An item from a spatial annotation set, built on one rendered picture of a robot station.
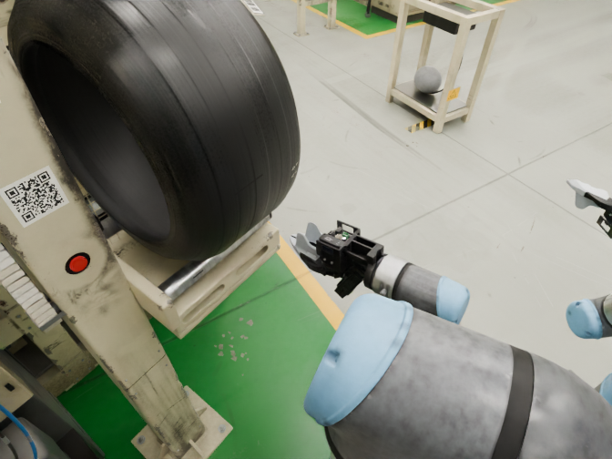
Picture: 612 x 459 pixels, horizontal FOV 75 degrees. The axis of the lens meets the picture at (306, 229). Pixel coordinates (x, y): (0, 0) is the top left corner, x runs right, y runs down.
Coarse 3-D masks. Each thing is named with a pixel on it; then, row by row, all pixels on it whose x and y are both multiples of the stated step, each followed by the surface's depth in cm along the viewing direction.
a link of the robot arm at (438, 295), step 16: (400, 272) 67; (416, 272) 66; (432, 272) 67; (400, 288) 66; (416, 288) 65; (432, 288) 64; (448, 288) 63; (464, 288) 64; (416, 304) 65; (432, 304) 63; (448, 304) 62; (464, 304) 63; (448, 320) 62
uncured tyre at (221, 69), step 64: (64, 0) 56; (128, 0) 56; (192, 0) 61; (64, 64) 88; (128, 64) 55; (192, 64) 58; (256, 64) 65; (64, 128) 93; (128, 128) 60; (192, 128) 58; (256, 128) 66; (128, 192) 103; (192, 192) 63; (256, 192) 72; (192, 256) 79
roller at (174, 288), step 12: (252, 228) 100; (240, 240) 98; (228, 252) 96; (192, 264) 90; (204, 264) 91; (216, 264) 94; (180, 276) 88; (192, 276) 89; (168, 288) 86; (180, 288) 87
